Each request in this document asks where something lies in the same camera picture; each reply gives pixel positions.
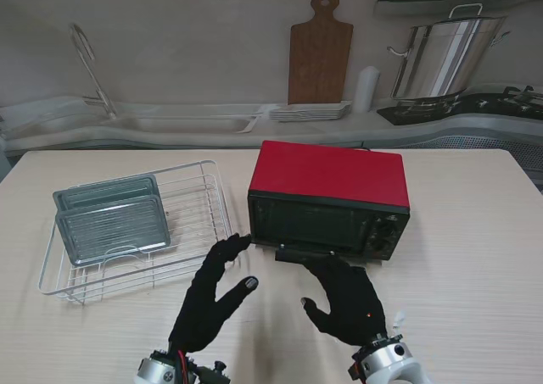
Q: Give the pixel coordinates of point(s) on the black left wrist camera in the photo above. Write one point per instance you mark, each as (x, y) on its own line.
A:
(212, 373)

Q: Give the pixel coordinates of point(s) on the chrome kitchen faucet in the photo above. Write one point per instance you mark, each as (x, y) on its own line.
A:
(95, 79)

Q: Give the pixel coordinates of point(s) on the ribbed metal baking tray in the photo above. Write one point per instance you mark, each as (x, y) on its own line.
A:
(106, 191)
(114, 231)

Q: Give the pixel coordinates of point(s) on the stack of white plates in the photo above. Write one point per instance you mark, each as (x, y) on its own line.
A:
(309, 112)

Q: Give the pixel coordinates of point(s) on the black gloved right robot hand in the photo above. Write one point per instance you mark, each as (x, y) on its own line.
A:
(352, 303)

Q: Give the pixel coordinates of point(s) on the red black toaster oven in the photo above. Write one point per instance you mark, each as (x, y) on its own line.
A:
(331, 172)

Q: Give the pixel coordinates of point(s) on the black gas stove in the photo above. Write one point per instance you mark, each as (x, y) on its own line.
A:
(466, 106)

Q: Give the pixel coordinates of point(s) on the white paper towel roll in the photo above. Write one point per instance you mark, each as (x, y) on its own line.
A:
(367, 89)

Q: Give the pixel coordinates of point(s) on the brown wooden cutting board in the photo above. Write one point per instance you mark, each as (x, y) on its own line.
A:
(318, 62)

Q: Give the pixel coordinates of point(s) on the black oven knob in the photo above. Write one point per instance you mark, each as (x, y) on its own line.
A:
(382, 245)
(388, 230)

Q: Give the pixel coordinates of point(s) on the small white tag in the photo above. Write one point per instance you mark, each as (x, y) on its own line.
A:
(399, 318)

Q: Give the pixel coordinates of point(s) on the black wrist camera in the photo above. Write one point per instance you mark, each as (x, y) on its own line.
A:
(212, 373)
(356, 367)

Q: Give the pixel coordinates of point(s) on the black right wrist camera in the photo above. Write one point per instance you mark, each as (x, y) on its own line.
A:
(356, 367)

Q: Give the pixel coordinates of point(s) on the steel kitchen sink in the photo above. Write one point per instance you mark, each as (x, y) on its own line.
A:
(182, 124)

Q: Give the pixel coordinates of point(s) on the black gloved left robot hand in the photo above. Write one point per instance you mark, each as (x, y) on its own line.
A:
(199, 312)

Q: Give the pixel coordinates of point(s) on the stainless steel stock pot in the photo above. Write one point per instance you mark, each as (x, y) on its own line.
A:
(445, 57)

